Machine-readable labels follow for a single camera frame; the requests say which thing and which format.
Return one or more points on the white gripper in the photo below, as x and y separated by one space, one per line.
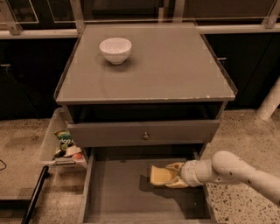
188 173

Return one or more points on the yellow sponge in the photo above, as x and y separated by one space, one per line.
161 176

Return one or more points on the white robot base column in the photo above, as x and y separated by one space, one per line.
270 104

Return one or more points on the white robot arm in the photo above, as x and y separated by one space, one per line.
224 167

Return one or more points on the round metal drawer knob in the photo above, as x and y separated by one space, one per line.
146 136

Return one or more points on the grey open middle drawer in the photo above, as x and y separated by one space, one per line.
118 188

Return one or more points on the grey drawer cabinet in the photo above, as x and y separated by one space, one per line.
170 75

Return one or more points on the grey top drawer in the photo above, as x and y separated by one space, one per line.
102 134

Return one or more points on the white and red packet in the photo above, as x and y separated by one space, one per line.
70 152

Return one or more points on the green snack bag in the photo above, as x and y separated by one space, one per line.
65 139

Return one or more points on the clear plastic bin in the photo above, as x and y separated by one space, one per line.
51 143

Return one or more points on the black pole on floor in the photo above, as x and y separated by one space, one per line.
35 195

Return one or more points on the white ceramic bowl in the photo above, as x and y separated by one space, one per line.
115 50

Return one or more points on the white metal railing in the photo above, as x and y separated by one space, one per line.
43 19

